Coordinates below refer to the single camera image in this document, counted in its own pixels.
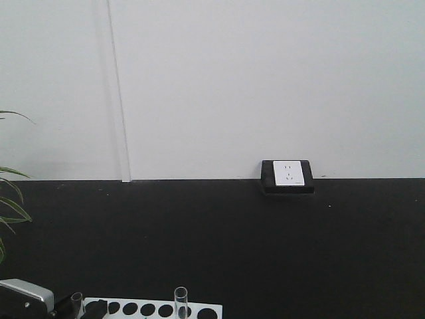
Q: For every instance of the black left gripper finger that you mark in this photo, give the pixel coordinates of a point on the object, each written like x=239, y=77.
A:
x=95, y=310
x=65, y=308

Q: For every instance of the short clear glass tube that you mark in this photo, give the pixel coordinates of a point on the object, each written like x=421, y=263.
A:
x=77, y=303

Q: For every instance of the tall clear glass tube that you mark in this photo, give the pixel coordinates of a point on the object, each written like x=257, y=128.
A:
x=180, y=302

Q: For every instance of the white test tube rack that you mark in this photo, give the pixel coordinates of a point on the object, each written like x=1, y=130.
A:
x=143, y=308

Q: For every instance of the green potted plant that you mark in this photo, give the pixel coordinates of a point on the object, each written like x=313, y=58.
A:
x=14, y=205

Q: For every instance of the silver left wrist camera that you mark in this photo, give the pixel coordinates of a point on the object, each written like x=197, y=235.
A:
x=22, y=299

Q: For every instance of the white wall power socket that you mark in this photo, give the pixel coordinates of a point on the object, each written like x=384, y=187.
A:
x=282, y=177

